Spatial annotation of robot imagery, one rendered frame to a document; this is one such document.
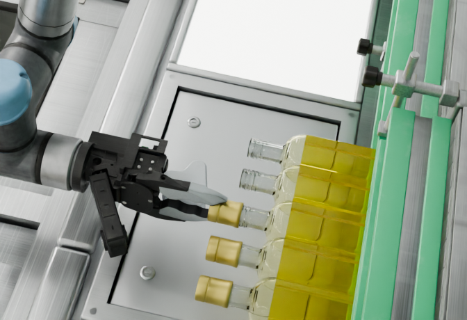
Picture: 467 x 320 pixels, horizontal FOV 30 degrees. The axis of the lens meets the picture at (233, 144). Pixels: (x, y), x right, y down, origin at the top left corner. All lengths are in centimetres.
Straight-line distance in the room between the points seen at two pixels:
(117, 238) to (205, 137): 33
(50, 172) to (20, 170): 4
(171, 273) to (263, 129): 30
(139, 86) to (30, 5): 38
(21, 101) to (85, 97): 40
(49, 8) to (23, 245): 40
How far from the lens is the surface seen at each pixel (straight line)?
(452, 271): 103
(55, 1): 114
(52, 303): 128
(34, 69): 118
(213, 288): 113
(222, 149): 141
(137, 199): 120
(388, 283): 102
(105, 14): 164
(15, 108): 114
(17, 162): 122
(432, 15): 143
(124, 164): 119
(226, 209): 118
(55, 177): 121
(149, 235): 132
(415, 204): 109
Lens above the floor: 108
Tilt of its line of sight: 4 degrees up
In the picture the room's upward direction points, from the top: 78 degrees counter-clockwise
